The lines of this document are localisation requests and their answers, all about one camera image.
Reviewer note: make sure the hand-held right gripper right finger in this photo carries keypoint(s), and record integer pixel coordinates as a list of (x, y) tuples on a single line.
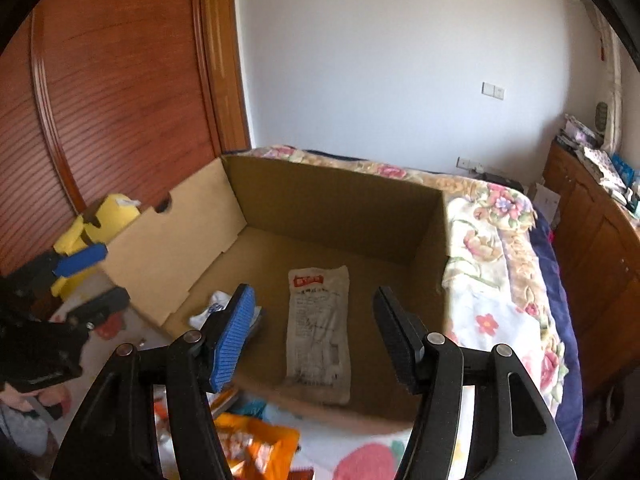
[(397, 342)]

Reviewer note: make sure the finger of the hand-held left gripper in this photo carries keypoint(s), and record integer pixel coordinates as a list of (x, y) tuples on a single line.
[(80, 260), (102, 305)]

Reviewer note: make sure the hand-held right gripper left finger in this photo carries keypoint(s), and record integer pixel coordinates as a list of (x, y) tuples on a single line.
[(232, 340)]

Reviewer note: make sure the large white snack packet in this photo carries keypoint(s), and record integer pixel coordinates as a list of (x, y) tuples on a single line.
[(317, 335)]

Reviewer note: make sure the brown cardboard box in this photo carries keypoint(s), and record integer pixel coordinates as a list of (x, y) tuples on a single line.
[(330, 220)]

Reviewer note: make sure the small white blue packet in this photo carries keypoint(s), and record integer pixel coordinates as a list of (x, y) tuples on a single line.
[(210, 312)]

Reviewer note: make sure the yellow plush toy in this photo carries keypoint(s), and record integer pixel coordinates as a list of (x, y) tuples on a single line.
[(107, 215)]

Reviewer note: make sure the teal snack packet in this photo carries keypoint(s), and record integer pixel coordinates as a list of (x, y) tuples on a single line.
[(250, 407)]

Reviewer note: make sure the large orange snack packet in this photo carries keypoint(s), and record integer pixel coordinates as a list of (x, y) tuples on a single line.
[(260, 452)]

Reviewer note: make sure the floral blanket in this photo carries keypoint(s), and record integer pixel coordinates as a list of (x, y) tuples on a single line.
[(480, 260)]

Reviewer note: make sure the strawberry print cloth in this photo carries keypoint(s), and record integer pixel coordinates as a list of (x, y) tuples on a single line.
[(360, 460)]

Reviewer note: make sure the dark blue bed cover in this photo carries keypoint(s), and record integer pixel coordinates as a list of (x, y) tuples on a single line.
[(555, 285)]

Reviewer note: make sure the wooden wardrobe door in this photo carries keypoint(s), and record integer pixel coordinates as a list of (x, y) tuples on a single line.
[(125, 85)]

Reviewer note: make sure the white paper bag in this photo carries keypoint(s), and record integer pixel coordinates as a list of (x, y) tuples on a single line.
[(547, 205)]

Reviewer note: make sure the wooden cabinet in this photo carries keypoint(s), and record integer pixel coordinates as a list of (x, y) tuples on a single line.
[(590, 270)]

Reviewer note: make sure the green oval ornament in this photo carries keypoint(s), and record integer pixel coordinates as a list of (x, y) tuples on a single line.
[(601, 115)]

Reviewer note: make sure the patterned curtain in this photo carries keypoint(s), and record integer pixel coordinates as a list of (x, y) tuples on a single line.
[(611, 85)]

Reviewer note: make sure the white wall socket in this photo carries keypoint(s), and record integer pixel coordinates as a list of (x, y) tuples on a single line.
[(467, 163)]

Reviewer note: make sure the white wall switch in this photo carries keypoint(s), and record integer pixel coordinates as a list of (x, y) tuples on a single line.
[(493, 90)]

